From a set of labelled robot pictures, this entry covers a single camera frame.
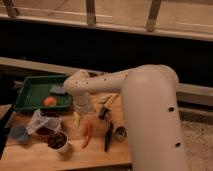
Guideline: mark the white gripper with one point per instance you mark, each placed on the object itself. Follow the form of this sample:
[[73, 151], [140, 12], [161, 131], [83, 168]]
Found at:
[[82, 105]]

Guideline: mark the red chili pepper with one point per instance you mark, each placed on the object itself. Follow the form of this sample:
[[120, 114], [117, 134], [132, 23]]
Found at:
[[89, 129]]

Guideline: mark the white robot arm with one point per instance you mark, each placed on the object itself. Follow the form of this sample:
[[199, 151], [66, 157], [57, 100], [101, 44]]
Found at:
[[151, 116]]

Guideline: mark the green plastic tray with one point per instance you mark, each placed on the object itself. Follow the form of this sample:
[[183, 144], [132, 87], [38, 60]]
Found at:
[[36, 89]]

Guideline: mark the white cup with dark contents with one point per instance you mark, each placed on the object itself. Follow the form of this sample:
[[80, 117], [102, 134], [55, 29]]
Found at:
[[58, 141]]

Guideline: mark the small black brush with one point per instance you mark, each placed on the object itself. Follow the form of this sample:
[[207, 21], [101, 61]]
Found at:
[[103, 112]]

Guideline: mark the wooden cutting board table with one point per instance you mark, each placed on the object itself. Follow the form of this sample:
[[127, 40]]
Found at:
[[35, 155]]

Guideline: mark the orange fruit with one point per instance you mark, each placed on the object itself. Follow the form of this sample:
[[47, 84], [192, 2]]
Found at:
[[50, 101]]

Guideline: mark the grey sponge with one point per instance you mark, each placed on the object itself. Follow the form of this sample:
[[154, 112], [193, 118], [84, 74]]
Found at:
[[57, 90]]

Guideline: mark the dark red bowl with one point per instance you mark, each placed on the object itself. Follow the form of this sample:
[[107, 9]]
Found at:
[[51, 127]]

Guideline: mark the white crumpled cloth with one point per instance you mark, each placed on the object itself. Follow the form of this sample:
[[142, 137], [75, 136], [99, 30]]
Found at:
[[37, 121]]

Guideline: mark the small metal cup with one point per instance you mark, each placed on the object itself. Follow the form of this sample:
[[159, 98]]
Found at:
[[120, 133]]

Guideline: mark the blue plastic cup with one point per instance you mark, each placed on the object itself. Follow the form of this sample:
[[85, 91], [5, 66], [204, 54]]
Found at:
[[19, 133]]

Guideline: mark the black handled knife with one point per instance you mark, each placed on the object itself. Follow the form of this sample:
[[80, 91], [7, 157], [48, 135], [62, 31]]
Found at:
[[108, 136]]

